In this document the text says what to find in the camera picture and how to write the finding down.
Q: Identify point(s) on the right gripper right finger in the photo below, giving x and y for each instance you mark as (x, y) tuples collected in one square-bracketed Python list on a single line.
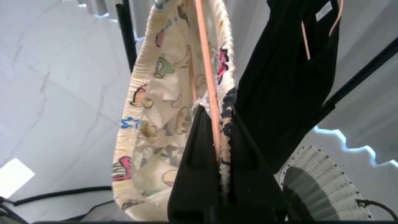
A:
[(248, 186)]

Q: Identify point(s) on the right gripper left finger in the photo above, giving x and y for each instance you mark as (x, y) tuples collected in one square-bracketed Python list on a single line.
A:
[(192, 186)]

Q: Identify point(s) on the cream printed garment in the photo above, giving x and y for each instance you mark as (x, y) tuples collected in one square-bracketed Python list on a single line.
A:
[(164, 93)]

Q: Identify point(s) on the black garment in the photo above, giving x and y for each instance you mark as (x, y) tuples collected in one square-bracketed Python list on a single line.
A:
[(280, 77)]

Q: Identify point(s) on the pink clothes hanger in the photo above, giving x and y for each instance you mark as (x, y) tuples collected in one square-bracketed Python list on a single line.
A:
[(206, 62), (305, 43)]

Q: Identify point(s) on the white laundry basket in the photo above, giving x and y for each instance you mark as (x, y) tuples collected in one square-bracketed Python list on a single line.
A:
[(320, 183)]

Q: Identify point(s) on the black clothes rack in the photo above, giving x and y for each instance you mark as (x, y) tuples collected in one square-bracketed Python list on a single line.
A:
[(127, 37)]

